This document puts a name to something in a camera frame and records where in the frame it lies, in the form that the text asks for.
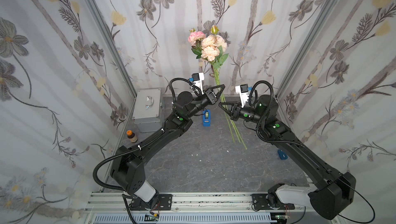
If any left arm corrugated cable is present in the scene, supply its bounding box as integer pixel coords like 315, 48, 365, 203
92, 145, 146, 224

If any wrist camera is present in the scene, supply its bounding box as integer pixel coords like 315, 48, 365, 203
235, 84, 252, 108
189, 73, 204, 93

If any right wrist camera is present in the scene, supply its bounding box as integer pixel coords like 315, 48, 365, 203
235, 84, 252, 108

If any brown bottle orange cap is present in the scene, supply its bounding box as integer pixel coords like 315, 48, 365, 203
126, 130, 138, 143

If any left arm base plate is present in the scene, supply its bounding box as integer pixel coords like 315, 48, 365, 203
128, 194, 173, 211

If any silver aluminium case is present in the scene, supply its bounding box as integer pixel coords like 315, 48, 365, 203
132, 89, 164, 133

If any blue tape dispenser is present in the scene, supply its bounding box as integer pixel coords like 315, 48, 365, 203
202, 110, 211, 127

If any pink rose bouquet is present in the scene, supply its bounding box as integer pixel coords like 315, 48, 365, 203
187, 25, 248, 150

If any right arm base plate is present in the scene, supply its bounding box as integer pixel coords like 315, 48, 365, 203
251, 193, 295, 211

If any small blue object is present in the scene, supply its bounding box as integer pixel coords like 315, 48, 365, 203
277, 149, 288, 160

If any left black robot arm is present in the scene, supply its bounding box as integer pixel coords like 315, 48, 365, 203
110, 84, 225, 209

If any aluminium mounting rail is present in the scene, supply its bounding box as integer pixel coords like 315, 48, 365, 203
84, 192, 314, 213

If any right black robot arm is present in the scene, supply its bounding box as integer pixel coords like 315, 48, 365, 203
219, 95, 356, 220

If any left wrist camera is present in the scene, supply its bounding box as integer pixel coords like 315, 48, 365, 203
189, 73, 204, 93

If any white slotted cable duct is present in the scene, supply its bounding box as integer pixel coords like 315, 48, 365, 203
91, 213, 276, 224

